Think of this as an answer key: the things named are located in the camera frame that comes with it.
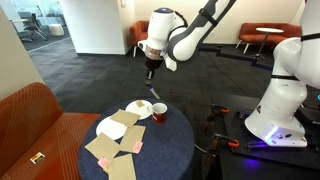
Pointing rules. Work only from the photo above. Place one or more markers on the red mug white inside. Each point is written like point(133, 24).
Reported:
point(159, 116)

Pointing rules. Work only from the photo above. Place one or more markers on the black boom stand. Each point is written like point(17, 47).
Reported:
point(233, 56)

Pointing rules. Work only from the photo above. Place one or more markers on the orange patterned sofa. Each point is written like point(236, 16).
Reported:
point(30, 116)

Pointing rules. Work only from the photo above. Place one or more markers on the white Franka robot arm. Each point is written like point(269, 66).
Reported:
point(283, 100)

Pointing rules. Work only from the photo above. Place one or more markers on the brown Sugar packet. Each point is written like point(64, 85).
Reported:
point(140, 103)

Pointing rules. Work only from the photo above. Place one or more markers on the white round plate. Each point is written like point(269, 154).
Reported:
point(136, 110)
point(110, 130)

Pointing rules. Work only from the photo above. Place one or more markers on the round white side table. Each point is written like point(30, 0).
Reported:
point(269, 30)

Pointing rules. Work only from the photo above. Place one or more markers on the pink sweetener packet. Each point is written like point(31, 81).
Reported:
point(103, 162)
point(137, 147)

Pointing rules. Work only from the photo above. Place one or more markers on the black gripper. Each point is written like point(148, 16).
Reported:
point(154, 65)

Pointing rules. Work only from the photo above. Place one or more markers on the black office chair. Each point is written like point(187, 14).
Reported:
point(33, 25)

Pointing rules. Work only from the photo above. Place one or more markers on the yellow paper packet right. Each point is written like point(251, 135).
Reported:
point(132, 138)

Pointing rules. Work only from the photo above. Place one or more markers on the round dark blue table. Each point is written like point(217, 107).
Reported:
point(166, 150)

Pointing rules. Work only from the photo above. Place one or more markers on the orange lounge sofa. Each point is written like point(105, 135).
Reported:
point(138, 31)
point(253, 33)

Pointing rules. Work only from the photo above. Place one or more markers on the white ottoman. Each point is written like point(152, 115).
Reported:
point(56, 30)

